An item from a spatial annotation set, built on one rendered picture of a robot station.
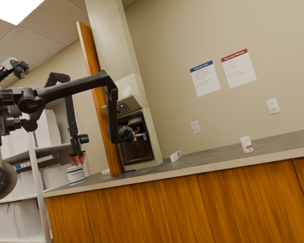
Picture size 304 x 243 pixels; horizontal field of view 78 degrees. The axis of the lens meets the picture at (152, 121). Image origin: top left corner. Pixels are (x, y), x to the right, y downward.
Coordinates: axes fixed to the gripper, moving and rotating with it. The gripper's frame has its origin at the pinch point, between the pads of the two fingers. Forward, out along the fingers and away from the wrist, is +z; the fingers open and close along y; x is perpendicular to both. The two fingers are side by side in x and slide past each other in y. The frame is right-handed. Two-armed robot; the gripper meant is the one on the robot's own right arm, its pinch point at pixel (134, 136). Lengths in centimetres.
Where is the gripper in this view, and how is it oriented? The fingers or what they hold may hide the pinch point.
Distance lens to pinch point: 148.7
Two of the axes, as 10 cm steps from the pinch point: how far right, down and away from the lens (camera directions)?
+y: -2.2, -9.7, 1.0
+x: -8.7, 2.5, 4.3
